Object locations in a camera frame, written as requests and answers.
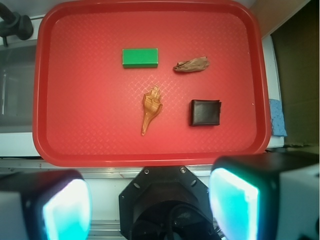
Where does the green rectangular block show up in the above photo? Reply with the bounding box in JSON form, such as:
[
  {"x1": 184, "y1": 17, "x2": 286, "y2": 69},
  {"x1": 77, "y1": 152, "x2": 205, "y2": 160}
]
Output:
[{"x1": 122, "y1": 48, "x2": 159, "y2": 68}]

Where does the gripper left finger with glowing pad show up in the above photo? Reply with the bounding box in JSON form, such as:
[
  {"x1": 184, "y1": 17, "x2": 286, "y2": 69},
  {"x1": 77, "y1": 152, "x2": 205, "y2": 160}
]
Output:
[{"x1": 0, "y1": 169, "x2": 92, "y2": 240}]

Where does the dark brown leather wallet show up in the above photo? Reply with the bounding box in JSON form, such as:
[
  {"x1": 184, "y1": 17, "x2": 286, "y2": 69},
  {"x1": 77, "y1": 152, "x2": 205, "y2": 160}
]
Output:
[{"x1": 190, "y1": 99, "x2": 222, "y2": 127}]

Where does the brown wood chip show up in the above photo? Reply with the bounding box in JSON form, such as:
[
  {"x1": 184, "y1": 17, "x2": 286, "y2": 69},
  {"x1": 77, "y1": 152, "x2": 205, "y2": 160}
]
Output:
[{"x1": 173, "y1": 56, "x2": 210, "y2": 73}]

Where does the amber conch shell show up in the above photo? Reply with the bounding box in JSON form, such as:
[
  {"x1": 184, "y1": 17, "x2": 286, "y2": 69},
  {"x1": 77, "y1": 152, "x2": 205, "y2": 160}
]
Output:
[{"x1": 141, "y1": 85, "x2": 163, "y2": 136}]

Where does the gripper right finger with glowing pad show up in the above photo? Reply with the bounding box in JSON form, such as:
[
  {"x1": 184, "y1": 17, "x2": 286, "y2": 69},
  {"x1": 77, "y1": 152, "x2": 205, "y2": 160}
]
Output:
[{"x1": 208, "y1": 151, "x2": 320, "y2": 240}]

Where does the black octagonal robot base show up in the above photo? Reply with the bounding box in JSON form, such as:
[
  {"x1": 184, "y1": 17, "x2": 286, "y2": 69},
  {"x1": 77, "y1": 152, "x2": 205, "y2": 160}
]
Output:
[{"x1": 118, "y1": 166, "x2": 220, "y2": 240}]

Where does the red plastic tray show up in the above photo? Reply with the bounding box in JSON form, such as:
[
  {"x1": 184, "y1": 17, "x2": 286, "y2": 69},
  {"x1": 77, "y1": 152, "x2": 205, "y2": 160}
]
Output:
[{"x1": 32, "y1": 0, "x2": 271, "y2": 167}]

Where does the black clamp knob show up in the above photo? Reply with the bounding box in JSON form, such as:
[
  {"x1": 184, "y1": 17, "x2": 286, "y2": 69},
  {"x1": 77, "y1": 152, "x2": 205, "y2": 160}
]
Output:
[{"x1": 0, "y1": 2, "x2": 34, "y2": 47}]

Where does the blue sponge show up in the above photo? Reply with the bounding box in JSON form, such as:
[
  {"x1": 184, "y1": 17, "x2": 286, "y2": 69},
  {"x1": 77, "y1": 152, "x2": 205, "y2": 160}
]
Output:
[{"x1": 269, "y1": 99, "x2": 287, "y2": 137}]

